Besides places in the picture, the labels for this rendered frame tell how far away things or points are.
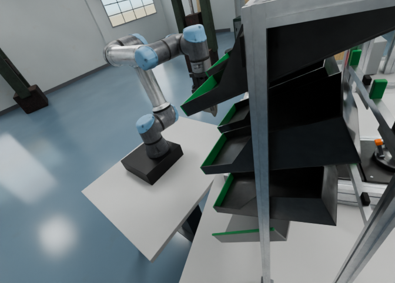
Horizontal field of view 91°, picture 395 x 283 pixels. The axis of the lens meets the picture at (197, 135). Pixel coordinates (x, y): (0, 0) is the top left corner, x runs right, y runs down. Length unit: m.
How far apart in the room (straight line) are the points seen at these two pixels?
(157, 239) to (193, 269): 0.21
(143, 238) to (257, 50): 0.93
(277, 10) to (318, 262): 0.81
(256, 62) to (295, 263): 0.76
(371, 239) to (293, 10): 0.37
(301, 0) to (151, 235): 0.96
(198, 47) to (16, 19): 8.10
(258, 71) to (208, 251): 0.77
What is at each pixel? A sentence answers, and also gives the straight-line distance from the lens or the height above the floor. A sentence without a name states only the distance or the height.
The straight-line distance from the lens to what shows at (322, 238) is 0.93.
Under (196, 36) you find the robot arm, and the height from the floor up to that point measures 1.56.
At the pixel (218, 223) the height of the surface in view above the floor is 0.86.
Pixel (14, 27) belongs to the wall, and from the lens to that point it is 8.61.
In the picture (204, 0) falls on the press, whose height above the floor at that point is 1.46.
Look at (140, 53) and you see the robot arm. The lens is 0.72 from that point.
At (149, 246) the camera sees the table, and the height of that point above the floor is 0.86.
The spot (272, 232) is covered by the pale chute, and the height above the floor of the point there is 1.20.
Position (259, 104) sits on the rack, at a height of 1.56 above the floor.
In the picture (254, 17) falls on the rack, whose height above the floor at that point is 1.65.
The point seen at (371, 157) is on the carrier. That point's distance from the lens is 1.09.
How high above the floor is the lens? 1.68
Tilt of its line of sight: 36 degrees down
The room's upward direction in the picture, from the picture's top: 16 degrees counter-clockwise
